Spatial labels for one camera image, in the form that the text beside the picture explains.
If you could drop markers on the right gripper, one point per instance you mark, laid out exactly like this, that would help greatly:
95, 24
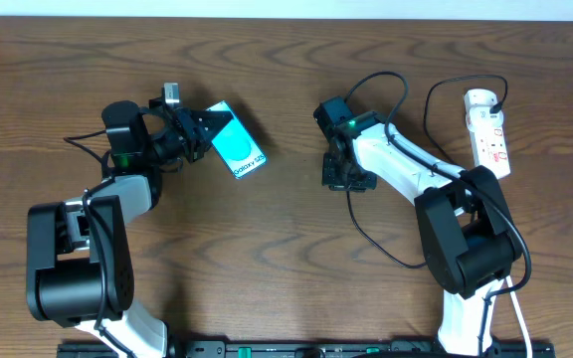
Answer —
367, 181

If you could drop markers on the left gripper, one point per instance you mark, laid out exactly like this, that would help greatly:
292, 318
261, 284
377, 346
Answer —
190, 133

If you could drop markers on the blue Galaxy smartphone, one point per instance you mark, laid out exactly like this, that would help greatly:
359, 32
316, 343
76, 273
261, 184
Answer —
236, 146

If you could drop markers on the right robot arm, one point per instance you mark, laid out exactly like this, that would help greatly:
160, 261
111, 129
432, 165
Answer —
468, 238

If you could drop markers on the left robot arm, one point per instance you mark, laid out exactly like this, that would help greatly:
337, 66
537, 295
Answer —
79, 271

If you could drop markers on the white power strip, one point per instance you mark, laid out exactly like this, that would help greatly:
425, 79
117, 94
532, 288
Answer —
486, 131

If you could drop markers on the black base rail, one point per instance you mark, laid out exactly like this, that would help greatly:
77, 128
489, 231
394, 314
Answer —
394, 348

